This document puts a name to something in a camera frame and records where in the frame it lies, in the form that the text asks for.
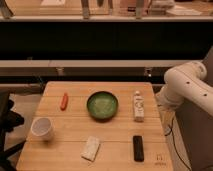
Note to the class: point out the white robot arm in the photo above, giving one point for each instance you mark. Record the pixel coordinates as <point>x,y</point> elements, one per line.
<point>186,81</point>

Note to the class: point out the green bowl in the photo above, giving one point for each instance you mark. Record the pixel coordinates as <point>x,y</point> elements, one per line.
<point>102,105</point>

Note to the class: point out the white bottle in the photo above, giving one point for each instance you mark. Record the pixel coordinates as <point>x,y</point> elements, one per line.
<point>138,107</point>

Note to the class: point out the black remote control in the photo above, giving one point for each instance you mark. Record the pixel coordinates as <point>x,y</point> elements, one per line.
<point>138,148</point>

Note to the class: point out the white paper cup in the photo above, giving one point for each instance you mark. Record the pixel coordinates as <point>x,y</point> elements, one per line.
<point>43,129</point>

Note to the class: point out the black office chair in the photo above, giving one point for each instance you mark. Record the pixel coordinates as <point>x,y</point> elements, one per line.
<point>8,121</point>

